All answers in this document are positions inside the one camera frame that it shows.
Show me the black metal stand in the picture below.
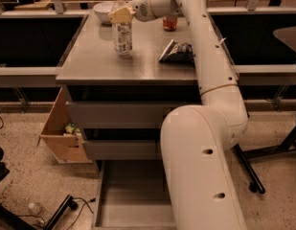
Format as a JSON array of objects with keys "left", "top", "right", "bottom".
[
  {"left": 0, "top": 147, "right": 78, "bottom": 230},
  {"left": 233, "top": 113, "right": 296, "bottom": 196}
]

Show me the right grey rail barrier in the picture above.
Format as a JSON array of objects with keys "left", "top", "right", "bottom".
[{"left": 209, "top": 7, "right": 296, "bottom": 85}]

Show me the brown cardboard box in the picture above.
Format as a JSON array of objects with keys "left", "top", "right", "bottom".
[{"left": 40, "top": 89, "right": 90, "bottom": 163}]

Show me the grey open bottom drawer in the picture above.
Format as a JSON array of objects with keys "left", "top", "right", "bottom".
[{"left": 91, "top": 160, "right": 176, "bottom": 230}]

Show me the white ceramic bowl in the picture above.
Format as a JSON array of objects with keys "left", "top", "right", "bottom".
[{"left": 93, "top": 2, "right": 114, "bottom": 24}]

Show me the black metal stand right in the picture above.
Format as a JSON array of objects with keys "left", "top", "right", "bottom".
[{"left": 233, "top": 113, "right": 296, "bottom": 196}]

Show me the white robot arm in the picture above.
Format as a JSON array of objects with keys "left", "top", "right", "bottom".
[{"left": 109, "top": 0, "right": 248, "bottom": 230}]

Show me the grey drawer cabinet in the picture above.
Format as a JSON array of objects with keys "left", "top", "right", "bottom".
[{"left": 57, "top": 14, "right": 201, "bottom": 151}]

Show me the clear plastic bottle white cap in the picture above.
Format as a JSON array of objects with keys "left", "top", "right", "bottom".
[{"left": 111, "top": 0, "right": 132, "bottom": 56}]

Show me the left grey rail barrier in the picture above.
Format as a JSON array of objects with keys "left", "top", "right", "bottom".
[{"left": 0, "top": 11, "right": 89, "bottom": 87}]

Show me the black metal stand left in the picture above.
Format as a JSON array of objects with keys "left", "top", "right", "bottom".
[{"left": 0, "top": 147, "right": 78, "bottom": 230}]

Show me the grey rail barrier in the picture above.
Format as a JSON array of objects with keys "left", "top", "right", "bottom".
[
  {"left": 209, "top": 7, "right": 296, "bottom": 85},
  {"left": 0, "top": 11, "right": 89, "bottom": 87}
]

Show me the blue crumpled chip bag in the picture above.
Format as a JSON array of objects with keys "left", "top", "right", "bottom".
[{"left": 159, "top": 39, "right": 194, "bottom": 63}]

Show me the grey middle drawer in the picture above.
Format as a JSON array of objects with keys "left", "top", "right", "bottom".
[{"left": 82, "top": 140, "right": 161, "bottom": 160}]

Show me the orange soda can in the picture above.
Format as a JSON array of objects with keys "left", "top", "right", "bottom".
[{"left": 163, "top": 16, "right": 177, "bottom": 32}]

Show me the grey top drawer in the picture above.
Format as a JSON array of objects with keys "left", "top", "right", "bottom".
[{"left": 66, "top": 102, "right": 188, "bottom": 128}]

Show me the plastic bottle on floor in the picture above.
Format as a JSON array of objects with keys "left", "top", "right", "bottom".
[{"left": 28, "top": 202, "right": 45, "bottom": 217}]

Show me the green item in box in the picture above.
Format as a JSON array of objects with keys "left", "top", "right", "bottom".
[{"left": 65, "top": 123, "right": 80, "bottom": 135}]

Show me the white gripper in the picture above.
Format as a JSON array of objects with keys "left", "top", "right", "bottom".
[{"left": 108, "top": 0, "right": 180, "bottom": 24}]

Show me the black floor cable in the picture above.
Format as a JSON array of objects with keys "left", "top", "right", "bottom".
[{"left": 66, "top": 196, "right": 97, "bottom": 230}]

